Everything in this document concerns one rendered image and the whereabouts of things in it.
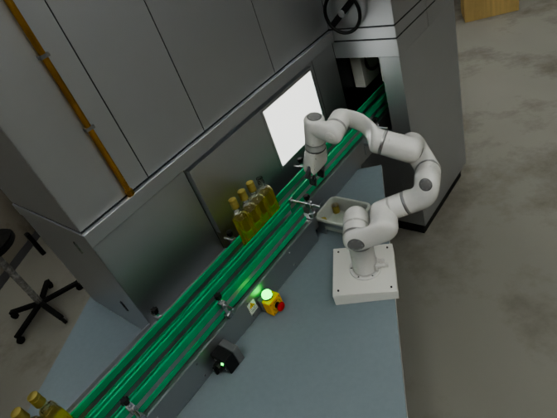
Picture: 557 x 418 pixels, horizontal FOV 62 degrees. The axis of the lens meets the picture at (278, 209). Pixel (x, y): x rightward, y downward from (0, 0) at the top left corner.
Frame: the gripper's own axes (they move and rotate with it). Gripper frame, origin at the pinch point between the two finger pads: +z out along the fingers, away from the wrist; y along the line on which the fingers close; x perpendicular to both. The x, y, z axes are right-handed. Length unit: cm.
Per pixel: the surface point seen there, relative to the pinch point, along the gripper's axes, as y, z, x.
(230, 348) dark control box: 64, 35, 1
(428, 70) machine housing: -119, 18, -4
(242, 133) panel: -7.4, 0.2, -43.7
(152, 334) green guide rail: 77, 31, -26
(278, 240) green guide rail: 16.9, 27.8, -9.4
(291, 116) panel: -40, 12, -41
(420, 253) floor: -75, 116, 25
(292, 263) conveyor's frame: 16.3, 40.6, -4.1
